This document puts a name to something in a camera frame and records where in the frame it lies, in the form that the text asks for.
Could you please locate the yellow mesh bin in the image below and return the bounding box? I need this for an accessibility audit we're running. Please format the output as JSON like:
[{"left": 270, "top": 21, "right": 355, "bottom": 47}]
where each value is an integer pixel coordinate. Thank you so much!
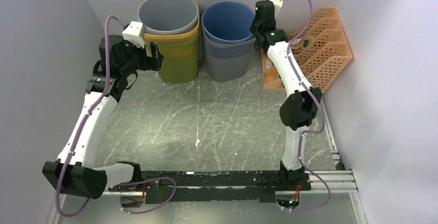
[{"left": 144, "top": 0, "right": 200, "bottom": 43}]

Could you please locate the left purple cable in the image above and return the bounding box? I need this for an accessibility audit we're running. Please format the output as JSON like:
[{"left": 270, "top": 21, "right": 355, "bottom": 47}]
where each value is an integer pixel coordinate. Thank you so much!
[{"left": 54, "top": 15, "right": 177, "bottom": 218}]

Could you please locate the aluminium rail frame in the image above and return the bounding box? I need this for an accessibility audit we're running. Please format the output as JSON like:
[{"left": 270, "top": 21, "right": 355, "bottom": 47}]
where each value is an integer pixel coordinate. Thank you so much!
[{"left": 103, "top": 117, "right": 367, "bottom": 223}]

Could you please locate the light grey plastic bin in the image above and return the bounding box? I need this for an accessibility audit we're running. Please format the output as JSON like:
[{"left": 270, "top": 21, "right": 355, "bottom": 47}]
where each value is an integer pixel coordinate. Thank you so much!
[{"left": 137, "top": 0, "right": 199, "bottom": 35}]

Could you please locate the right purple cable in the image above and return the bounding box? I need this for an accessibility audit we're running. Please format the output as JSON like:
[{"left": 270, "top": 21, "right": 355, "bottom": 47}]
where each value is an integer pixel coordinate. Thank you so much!
[{"left": 267, "top": 0, "right": 332, "bottom": 213}]

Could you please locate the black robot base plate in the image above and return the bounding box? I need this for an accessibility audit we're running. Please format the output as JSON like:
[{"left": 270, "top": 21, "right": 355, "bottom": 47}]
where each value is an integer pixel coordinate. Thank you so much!
[{"left": 118, "top": 169, "right": 312, "bottom": 205}]

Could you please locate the olive green mesh bin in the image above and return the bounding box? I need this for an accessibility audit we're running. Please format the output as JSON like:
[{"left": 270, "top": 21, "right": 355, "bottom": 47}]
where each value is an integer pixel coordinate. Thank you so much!
[{"left": 157, "top": 36, "right": 199, "bottom": 83}]

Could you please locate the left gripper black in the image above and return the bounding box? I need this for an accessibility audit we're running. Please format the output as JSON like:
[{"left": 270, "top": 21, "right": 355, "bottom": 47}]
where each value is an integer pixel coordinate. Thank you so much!
[{"left": 120, "top": 37, "right": 165, "bottom": 76}]

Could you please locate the dark grey mesh bin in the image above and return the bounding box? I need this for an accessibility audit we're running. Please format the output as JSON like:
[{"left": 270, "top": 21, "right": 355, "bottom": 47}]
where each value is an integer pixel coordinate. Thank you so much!
[{"left": 202, "top": 29, "right": 256, "bottom": 82}]

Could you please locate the orange plastic file organizer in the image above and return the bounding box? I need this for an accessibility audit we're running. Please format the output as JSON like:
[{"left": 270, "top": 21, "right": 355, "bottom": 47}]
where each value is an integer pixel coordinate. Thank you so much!
[{"left": 262, "top": 6, "right": 353, "bottom": 94}]

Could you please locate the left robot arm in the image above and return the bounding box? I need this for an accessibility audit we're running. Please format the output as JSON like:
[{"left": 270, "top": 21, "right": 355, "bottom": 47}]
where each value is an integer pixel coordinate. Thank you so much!
[{"left": 42, "top": 35, "right": 163, "bottom": 199}]

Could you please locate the purple cable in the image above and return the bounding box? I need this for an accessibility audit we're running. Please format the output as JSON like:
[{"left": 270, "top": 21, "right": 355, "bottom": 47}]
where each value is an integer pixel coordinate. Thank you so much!
[
  {"left": 267, "top": 0, "right": 332, "bottom": 213},
  {"left": 54, "top": 15, "right": 177, "bottom": 218}
]

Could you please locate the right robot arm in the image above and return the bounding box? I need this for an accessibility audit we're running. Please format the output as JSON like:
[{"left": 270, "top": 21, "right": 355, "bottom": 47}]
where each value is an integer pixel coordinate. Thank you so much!
[{"left": 250, "top": 1, "right": 322, "bottom": 190}]

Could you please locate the blue plastic bin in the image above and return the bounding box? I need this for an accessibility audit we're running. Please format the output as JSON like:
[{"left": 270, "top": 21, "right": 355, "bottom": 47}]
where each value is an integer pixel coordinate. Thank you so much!
[{"left": 201, "top": 2, "right": 255, "bottom": 44}]

